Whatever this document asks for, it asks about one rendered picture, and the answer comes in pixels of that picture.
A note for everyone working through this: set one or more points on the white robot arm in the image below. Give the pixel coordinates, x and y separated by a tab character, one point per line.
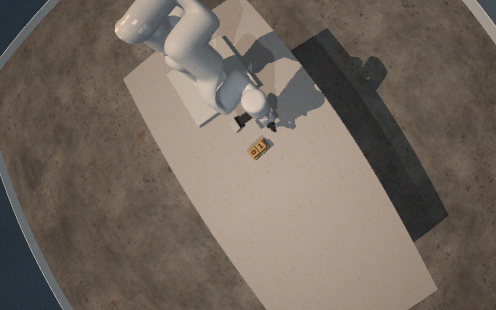
186	46

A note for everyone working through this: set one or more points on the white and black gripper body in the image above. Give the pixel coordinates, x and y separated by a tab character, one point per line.
271	119

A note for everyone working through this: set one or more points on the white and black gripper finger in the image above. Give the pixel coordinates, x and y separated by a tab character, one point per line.
272	127

